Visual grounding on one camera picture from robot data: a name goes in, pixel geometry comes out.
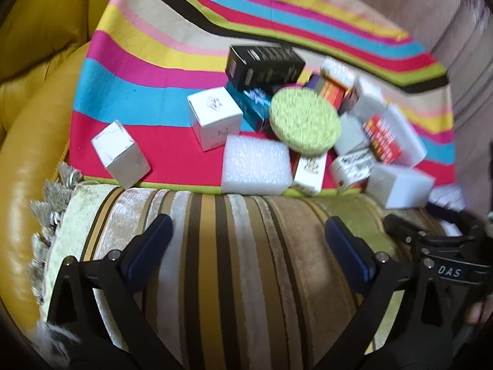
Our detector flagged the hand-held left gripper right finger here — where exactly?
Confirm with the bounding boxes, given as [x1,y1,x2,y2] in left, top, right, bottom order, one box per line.
[312,216,454,370]

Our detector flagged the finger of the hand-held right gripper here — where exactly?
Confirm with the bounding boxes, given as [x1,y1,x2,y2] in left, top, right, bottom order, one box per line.
[383,213,428,245]
[443,206,488,240]

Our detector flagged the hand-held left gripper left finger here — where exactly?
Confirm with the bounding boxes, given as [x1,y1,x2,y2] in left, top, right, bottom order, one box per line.
[46,213,181,370]

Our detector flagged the plain white box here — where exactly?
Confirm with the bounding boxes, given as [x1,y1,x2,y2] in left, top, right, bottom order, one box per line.
[365,163,436,209]
[90,120,152,190]

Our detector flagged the black and white printed box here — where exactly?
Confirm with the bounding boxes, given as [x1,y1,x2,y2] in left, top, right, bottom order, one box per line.
[329,150,376,189]

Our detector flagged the white box with red label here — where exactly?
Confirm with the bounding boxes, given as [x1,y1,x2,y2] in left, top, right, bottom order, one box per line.
[362,104,427,168]

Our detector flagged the white and orange box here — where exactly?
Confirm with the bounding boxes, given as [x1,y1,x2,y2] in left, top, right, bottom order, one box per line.
[293,150,328,195]

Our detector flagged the silver grey box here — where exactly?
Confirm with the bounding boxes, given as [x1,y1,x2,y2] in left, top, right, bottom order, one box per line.
[333,113,372,157]

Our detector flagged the white foam block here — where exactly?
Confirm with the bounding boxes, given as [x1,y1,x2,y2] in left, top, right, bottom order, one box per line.
[221,134,293,196]

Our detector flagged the grey and white box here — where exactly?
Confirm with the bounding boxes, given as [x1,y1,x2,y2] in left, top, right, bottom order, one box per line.
[348,79,386,118]

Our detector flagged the green round sponge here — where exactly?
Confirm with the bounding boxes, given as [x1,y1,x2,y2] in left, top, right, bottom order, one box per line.
[269,87,341,152]

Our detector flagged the white box with pink print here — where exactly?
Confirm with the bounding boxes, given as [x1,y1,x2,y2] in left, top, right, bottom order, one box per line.
[187,86,244,152]

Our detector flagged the rainbow strap roll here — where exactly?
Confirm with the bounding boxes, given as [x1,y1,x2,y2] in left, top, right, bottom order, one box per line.
[304,73,347,110]

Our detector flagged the orange-edged silver box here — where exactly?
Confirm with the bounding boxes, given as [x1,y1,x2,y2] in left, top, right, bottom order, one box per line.
[320,57,357,85]

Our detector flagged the teal shiny box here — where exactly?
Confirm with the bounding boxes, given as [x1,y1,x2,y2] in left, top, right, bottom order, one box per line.
[226,83,276,134]

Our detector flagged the person's right hand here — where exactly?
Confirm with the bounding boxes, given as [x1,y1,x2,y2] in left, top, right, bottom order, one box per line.
[464,302,491,325]

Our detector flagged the striped velvet cushion with tassels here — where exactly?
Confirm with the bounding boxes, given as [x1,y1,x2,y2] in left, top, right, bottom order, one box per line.
[29,162,451,370]

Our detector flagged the yellow leather sofa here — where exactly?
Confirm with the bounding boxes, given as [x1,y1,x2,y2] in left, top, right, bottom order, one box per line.
[0,0,132,340]

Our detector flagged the colourful striped cloth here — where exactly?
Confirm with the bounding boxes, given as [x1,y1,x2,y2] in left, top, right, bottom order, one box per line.
[67,0,457,197]

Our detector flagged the grey-brown embroidered curtain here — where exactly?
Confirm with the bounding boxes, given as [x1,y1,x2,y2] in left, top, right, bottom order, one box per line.
[300,0,493,216]

